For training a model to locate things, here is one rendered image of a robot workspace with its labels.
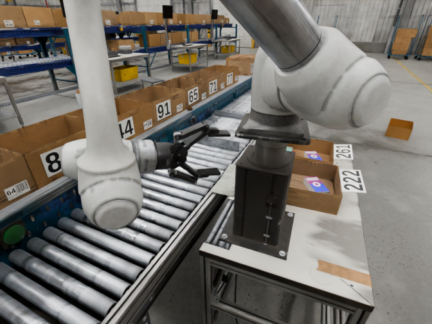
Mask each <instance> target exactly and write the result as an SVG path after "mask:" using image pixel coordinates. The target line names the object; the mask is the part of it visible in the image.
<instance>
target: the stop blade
mask: <svg viewBox="0 0 432 324"><path fill-rule="evenodd" d="M197 143H198V144H202V145H208V146H211V147H217V148H221V149H226V150H232V151H236V152H239V151H240V142H239V141H233V140H229V139H222V138H216V137H209V136H205V137H204V138H203V139H201V140H199V141H198V142H197Z"/></svg>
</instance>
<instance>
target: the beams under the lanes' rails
mask: <svg viewBox="0 0 432 324"><path fill-rule="evenodd" d="M225 196H226V195H223V197H222V198H221V200H220V201H219V202H218V204H217V205H216V207H214V209H213V211H212V212H211V213H210V214H209V216H208V218H207V219H206V220H205V221H204V223H203V224H202V226H201V227H200V228H199V230H198V231H197V233H196V234H195V235H194V236H193V238H192V240H191V241H190V242H189V243H188V245H187V246H186V247H185V249H184V250H183V252H182V253H181V254H180V256H179V257H178V259H177V260H176V261H175V263H174V264H173V266H172V267H171V268H170V270H169V271H168V273H167V274H166V275H165V277H164V278H163V279H162V281H161V282H160V283H159V285H158V286H157V287H156V289H155V290H154V292H153V293H152V294H151V296H150V297H149V299H148V300H147V301H146V303H145V304H144V306H142V308H141V310H140V311H139V312H138V313H137V315H136V317H135V318H134V319H133V320H132V322H131V323H130V324H136V323H137V322H138V320H139V319H140V318H141V316H142V315H143V313H144V312H145V311H146V309H147V307H148V306H149V305H150V303H151V302H152V300H153V299H154V298H155V295H156V294H157V292H158V291H159V290H160V288H161V287H162V285H163V284H164V283H165V281H166V280H167V278H168V277H169V276H170V274H171V272H172V271H173V270H174V268H175V267H176V265H177V264H178V263H179V261H180V260H181V259H182V257H183V256H184V254H185V253H186V252H187V250H188V248H189V247H190V246H191V245H192V243H193V242H194V240H195V239H196V238H197V236H198V234H200V232H201V230H202V229H203V228H204V226H205V225H206V223H207V222H208V221H209V219H210V218H211V216H212V215H213V214H214V212H215V210H216V209H217V208H218V207H219V205H220V204H221V202H222V201H223V200H224V198H225ZM64 232H65V233H67V234H69V235H74V234H72V233H70V232H68V231H65V230H64ZM48 243H50V244H52V245H54V246H56V247H58V246H59V245H58V244H56V243H54V242H52V241H49V242H48ZM32 255H33V256H35V257H37V258H38V259H40V260H41V259H42V258H43V257H42V256H40V255H38V254H36V253H33V254H32ZM13 269H15V270H16V271H18V272H20V273H21V274H23V273H24V272H25V270H24V269H22V268H20V267H18V266H15V267H14V268H13ZM5 287H6V286H5V285H3V284H2V283H1V282H0V289H1V290H2V289H4V288H5Z"/></svg>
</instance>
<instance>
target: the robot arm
mask: <svg viewBox="0 0 432 324"><path fill-rule="evenodd" d="M219 1H220V2H221V3H222V4H223V5H224V7H225V8H226V9H227V10H228V11H229V12H230V14H231V15H232V16H234V18H235V19H236V20H237V21H238V23H239V24H240V25H241V26H242V27H243V29H245V30H246V31H247V32H248V34H249V35H250V36H251V37H252V38H253V40H254V41H255V42H256V43H257V44H258V45H259V48H258V51H257V53H256V56H255V61H254V66H253V76H252V84H251V112H249V118H248V120H247V122H246V124H245V125H243V126H242V132H244V133H257V134H270V135H277V136H288V137H292V138H304V134H305V133H304V132H303V130H302V125H301V121H302V118H303V119H305V120H307V121H309V122H312V123H315V124H317V125H320V126H322V127H326V128H328V129H334V130H350V129H358V128H361V127H363V126H364V125H367V124H369V123H372V122H373V121H374V120H376V119H377V118H378V117H379V116H380V115H381V114H382V112H383V111H384V110H385V108H386V106H387V105H388V102H389V100H390V96H391V93H392V86H391V81H390V76H389V75H388V73H387V72H386V70H385V69H384V68H383V67H382V66H381V64H380V63H379V62H378V61H377V60H375V59H374V58H370V57H367V56H366V54H365V53H364V52H363V51H361V50H360V49H359V48H358V47H357V46H356V45H354V44H353V43H352V42H351V41H350V40H349V39H348V38H346V37H345V36H344V35H343V34H342V33H341V32H340V31H339V30H338V29H337V28H333V27H327V26H318V25H317V23H316V21H315V20H314V18H313V17H312V15H311V14H310V12H309V11H308V9H307V7H306V6H305V5H304V3H303V1H302V0H219ZM63 2H64V9H65V13H66V20H67V27H68V30H69V37H70V41H71V48H72V52H73V58H74V63H75V69H76V76H77V80H78V87H79V91H80V98H81V102H82V110H83V115H84V123H85V134H86V138H85V139H78V140H75V141H71V142H69V143H66V144H65V145H64V146H63V147H62V152H61V155H60V163H61V169H62V173H63V174H64V175H65V176H66V177H69V178H72V179H76V180H78V193H79V195H81V202H82V208H83V211H84V213H85V214H86V216H87V218H88V219H89V220H90V221H91V222H92V223H93V224H94V225H95V226H98V227H99V228H102V229H106V230H108V229H110V230H114V229H119V228H122V227H124V226H126V225H128V224H130V223H132V222H133V221H134V220H135V219H136V218H137V217H138V215H139V214H140V211H141V207H142V204H143V191H142V187H141V184H142V181H141V176H140V174H149V173H153V172H154V171H155V170H166V169H170V170H168V174H169V176H170V177H176V178H179V179H182V180H184V181H188V182H190V183H193V184H197V180H198V179H200V178H204V177H209V176H216V175H220V174H221V172H220V171H219V169H218V168H205V169H197V171H195V170H194V169H193V168H192V167H190V166H189V165H187V164H186V163H185V162H186V160H187V155H188V150H189V149H190V148H191V146H192V145H194V144H196V143H197V142H198V141H199V140H201V139H203V138H204V137H205V136H207V135H208V136H209V137H230V136H231V134H230V133H229V132H228V131H227V130H219V129H218V128H216V127H209V125H208V124H207V123H206V122H205V121H202V122H199V123H197V124H195V125H192V126H191V127H188V128H186V129H184V130H181V131H175V132H173V133H172V134H173V136H174V141H173V142H171V143H168V142H154V143H153V141H152V140H149V139H148V140H135V139H133V140H126V139H122V136H121V133H120V127H119V123H118V117H117V112H116V105H115V101H114V93H113V84H112V80H111V71H110V66H109V58H108V53H107V45H106V40H105V32H104V24H103V19H102V10H101V4H100V0H63ZM189 136H190V137H189ZM187 137H189V138H188V139H185V140H183V141H182V142H180V143H179V142H178V141H181V140H182V139H184V138H187ZM184 145H186V146H184ZM177 167H181V168H182V169H184V170H186V171H187V172H189V173H190V174H191V175H193V176H191V175H188V174H186V173H183V172H180V171H178V170H176V168H177Z"/></svg>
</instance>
